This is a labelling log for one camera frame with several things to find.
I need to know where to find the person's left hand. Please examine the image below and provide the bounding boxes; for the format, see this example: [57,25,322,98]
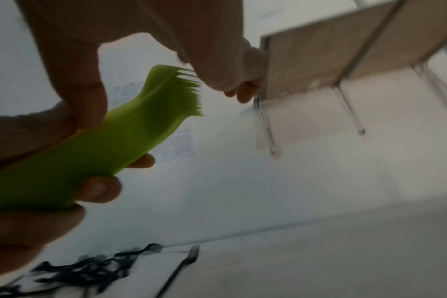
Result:
[0,100,156,278]

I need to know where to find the person's right hand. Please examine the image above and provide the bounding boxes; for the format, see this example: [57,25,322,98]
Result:
[15,0,269,131]

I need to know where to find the pile of black plastic forks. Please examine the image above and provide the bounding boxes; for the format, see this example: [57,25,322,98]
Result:
[0,244,201,298]

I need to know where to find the stack of green forks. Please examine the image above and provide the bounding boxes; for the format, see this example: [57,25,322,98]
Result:
[0,64,206,216]

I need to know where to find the metal wall bracket frame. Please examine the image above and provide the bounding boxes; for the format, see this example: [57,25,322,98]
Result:
[252,0,447,160]

